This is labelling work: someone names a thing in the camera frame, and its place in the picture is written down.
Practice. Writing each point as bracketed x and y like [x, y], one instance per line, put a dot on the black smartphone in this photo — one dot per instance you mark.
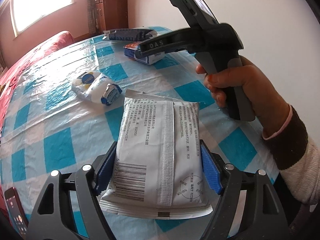
[16, 211]

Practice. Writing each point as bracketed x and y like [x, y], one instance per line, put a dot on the brown wooden cabinet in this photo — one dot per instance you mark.
[111, 14]

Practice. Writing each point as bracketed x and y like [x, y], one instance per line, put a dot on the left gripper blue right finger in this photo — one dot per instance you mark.
[211, 169]

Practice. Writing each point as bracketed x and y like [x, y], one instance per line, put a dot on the right forearm in sleeve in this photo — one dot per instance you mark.
[297, 158]

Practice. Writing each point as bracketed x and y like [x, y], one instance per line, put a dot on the crushed white bottle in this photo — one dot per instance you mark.
[96, 87]

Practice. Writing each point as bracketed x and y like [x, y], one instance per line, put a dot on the pink bed with bedspread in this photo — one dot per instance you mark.
[34, 88]

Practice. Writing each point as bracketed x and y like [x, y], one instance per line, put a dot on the person right hand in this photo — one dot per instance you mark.
[268, 105]

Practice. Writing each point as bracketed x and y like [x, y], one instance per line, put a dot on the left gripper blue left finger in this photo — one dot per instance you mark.
[103, 169]

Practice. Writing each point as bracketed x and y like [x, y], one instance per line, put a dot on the blue checkered tablecloth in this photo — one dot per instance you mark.
[83, 130]

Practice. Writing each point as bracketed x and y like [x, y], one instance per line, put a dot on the bright window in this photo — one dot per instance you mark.
[25, 13]

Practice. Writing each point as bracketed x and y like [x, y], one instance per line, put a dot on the grey foil pouch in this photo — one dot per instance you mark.
[157, 170]

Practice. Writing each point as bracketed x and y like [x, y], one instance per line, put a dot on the dark blue carton box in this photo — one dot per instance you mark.
[129, 34]

